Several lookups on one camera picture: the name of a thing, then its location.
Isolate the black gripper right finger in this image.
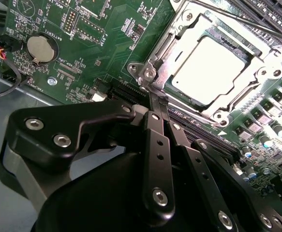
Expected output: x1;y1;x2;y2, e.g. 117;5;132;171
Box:
159;96;282;232

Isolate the metal socket cover frame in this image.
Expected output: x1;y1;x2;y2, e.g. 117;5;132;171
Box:
142;8;282;123

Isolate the silver square CPU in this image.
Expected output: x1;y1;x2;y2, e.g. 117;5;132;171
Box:
172;36;252;106

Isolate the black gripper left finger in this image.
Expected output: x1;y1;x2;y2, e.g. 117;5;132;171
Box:
0;93;177;220

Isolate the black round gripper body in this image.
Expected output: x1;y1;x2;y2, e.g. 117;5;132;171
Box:
33;147;215;232

